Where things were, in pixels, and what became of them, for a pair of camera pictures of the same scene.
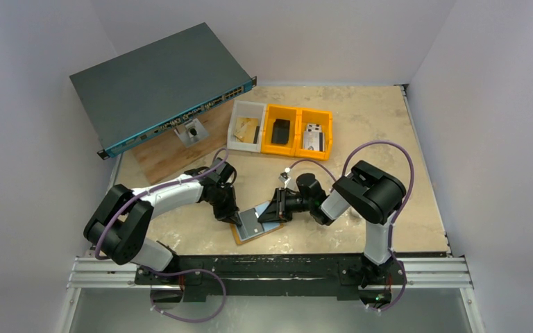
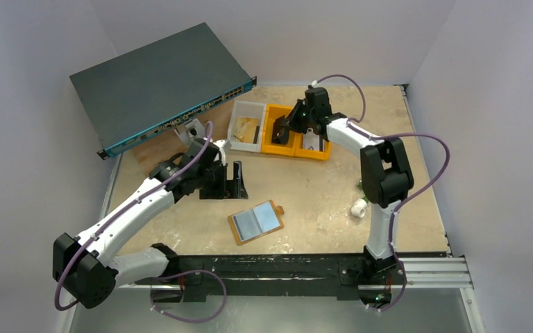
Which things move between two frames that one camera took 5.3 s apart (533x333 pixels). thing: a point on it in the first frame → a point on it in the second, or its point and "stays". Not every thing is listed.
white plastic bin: [246, 125] stays
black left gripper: [228, 214] → [220, 192]
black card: [250, 225] → [280, 134]
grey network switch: [150, 89] stays
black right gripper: [281, 205] → [297, 116]
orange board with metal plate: [267, 227] stays
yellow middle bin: [275, 112] stays
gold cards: [247, 129] stays
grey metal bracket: [191, 133] stays
